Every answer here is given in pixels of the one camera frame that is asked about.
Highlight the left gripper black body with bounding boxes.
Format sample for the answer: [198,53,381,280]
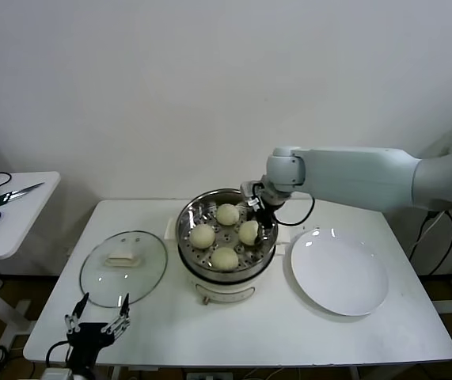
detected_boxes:
[66,322,115,376]

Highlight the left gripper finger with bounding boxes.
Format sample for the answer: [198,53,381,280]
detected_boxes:
[64,291,90,332]
[102,293,131,336]

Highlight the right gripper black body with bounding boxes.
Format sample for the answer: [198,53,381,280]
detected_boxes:
[251,196,280,229]

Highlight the white steamed baozi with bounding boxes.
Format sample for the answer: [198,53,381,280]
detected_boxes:
[237,220,260,245]
[189,224,215,250]
[215,203,239,226]
[211,246,239,273]

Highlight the round glass pot lid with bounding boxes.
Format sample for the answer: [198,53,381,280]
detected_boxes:
[78,231,169,310]

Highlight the stainless steel steamer basket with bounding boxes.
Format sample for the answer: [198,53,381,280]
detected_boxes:
[175,188,279,274]

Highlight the white electric cooking pot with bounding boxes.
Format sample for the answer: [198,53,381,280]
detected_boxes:
[163,216,291,306]

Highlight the large white plate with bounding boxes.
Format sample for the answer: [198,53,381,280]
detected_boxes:
[290,227,389,317]

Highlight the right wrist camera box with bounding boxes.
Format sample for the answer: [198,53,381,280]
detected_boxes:
[240,180,264,207]

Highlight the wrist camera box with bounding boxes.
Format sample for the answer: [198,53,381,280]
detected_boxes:
[43,367,74,380]
[240,180,264,207]

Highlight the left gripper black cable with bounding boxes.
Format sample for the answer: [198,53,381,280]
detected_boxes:
[46,340,72,365]

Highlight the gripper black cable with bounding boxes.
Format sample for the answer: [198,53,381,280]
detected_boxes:
[275,196,316,226]
[46,340,72,365]

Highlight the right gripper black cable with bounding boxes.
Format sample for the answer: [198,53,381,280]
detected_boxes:
[275,196,316,226]

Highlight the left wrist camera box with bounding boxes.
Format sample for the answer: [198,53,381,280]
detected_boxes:
[43,367,74,380]

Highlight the scissors with dark handles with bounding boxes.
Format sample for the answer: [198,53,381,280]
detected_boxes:
[0,182,45,210]

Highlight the thin white cable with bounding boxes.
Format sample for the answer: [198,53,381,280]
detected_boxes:
[409,209,448,258]

